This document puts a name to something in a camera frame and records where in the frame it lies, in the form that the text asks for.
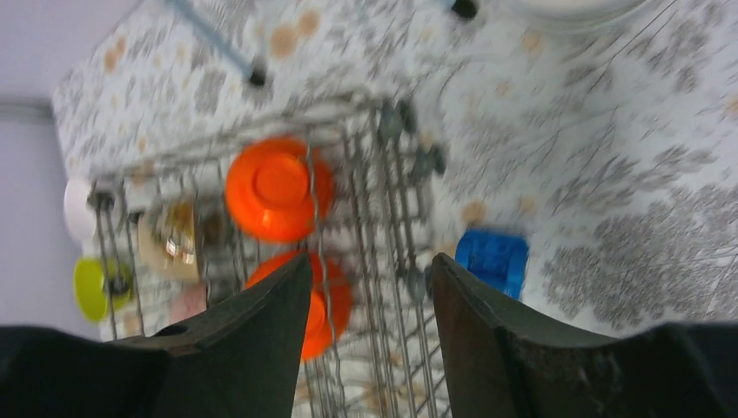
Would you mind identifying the far beige patterned bowl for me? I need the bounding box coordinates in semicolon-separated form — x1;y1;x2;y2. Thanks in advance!
137;199;201;285

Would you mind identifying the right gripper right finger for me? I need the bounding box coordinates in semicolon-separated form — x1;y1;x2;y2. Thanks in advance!
431;254;621;417

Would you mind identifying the blue toy block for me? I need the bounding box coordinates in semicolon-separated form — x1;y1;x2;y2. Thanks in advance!
454;229;529;300

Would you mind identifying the pink patterned bowl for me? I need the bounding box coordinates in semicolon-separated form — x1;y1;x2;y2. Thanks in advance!
168;283;208;325

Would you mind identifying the grey wire dish rack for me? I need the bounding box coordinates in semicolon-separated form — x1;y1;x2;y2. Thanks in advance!
84;91;451;417

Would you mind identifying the yellow-green bowl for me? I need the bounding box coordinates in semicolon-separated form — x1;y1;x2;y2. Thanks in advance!
73;257;133;323

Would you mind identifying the white ribbed bowl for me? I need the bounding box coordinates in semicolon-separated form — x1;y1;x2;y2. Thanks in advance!
505;1;652;33

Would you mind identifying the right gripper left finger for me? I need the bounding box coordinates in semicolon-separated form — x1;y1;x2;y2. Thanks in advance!
118;253;312;417

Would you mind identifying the floral tablecloth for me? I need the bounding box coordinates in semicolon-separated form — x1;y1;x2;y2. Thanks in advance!
51;0;738;418

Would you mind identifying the orange bowl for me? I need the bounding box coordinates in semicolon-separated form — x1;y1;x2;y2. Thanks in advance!
225;134;335;243
245;249;354;363

